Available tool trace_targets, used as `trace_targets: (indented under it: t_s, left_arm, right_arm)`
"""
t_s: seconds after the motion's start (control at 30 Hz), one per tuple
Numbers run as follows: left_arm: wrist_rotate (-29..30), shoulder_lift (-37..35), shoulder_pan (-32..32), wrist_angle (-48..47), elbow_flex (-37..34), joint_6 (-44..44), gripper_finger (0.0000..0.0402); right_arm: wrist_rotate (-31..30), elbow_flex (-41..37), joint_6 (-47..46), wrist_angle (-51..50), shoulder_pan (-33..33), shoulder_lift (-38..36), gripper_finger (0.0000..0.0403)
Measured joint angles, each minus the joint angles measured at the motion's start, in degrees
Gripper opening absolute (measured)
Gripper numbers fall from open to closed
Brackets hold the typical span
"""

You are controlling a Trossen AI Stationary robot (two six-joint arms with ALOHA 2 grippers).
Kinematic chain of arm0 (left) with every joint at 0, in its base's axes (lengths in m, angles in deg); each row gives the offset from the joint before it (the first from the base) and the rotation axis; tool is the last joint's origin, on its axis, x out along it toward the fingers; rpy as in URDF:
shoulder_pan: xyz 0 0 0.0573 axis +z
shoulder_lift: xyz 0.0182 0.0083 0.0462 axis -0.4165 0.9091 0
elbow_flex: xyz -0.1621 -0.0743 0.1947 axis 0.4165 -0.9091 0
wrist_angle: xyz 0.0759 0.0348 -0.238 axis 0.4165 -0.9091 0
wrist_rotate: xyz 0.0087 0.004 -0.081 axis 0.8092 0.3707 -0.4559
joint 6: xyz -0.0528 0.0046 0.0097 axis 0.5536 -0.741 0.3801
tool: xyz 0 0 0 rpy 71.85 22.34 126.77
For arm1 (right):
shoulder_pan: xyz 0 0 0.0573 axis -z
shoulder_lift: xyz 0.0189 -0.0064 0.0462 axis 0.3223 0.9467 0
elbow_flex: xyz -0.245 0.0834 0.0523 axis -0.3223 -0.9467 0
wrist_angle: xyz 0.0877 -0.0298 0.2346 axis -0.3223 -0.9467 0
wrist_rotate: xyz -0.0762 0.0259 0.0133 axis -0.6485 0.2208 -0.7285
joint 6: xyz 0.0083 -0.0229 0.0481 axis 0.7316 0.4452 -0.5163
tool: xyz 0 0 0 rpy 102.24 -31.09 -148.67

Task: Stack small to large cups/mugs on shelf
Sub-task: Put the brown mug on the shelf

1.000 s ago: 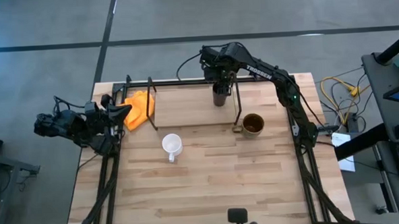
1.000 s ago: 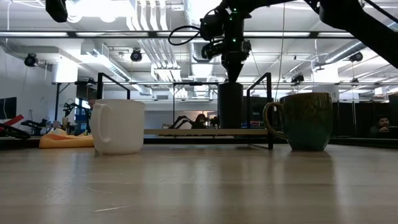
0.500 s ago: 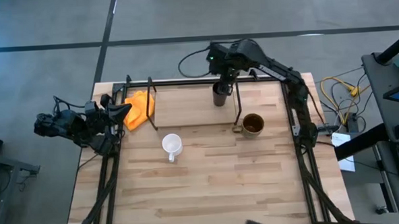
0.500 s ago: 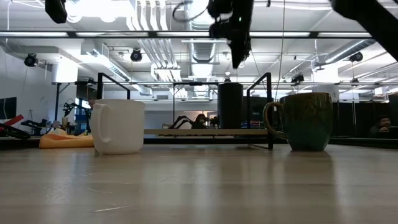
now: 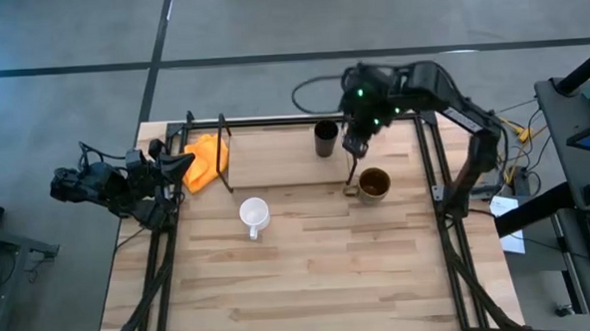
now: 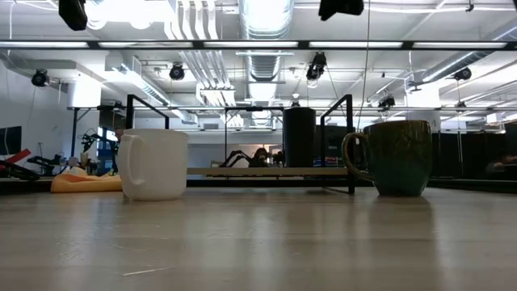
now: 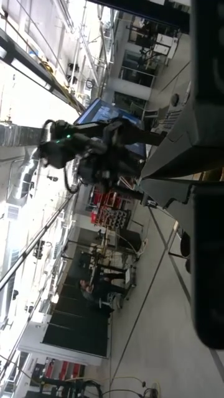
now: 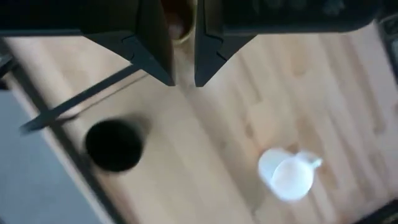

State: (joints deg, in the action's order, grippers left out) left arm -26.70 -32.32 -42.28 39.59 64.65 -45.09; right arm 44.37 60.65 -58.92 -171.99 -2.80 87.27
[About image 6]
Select silver ribbed ventilation duct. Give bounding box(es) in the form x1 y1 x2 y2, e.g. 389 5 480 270
237 0 296 82

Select black metal shelf wooden board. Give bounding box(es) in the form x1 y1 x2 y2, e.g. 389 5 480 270
124 94 356 195

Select thin hanging cable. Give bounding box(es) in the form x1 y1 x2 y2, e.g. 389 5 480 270
356 0 372 131

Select black background station frame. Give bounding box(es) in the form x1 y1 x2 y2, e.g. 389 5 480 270
66 103 127 167

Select orange cloth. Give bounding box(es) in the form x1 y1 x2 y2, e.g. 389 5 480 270
50 166 124 194

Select person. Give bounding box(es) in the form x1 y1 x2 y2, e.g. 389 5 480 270
485 152 517 174

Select black frame light bar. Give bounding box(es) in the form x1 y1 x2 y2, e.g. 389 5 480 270
0 39 517 52

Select tall black tumbler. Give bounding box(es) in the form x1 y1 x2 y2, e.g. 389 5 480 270
282 107 317 169

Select white ceramic mug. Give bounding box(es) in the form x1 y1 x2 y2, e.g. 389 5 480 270
116 128 190 202

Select black screen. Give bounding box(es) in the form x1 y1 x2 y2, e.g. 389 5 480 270
315 124 349 167

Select black wall monitor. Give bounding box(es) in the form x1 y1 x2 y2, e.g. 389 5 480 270
0 125 23 156

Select red bar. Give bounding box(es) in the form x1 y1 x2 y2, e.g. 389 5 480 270
0 148 32 165

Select black partition panels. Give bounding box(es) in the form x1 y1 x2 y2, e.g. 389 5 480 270
431 129 517 181

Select dark green glazed mug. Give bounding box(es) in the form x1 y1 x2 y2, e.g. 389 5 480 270
341 120 433 198

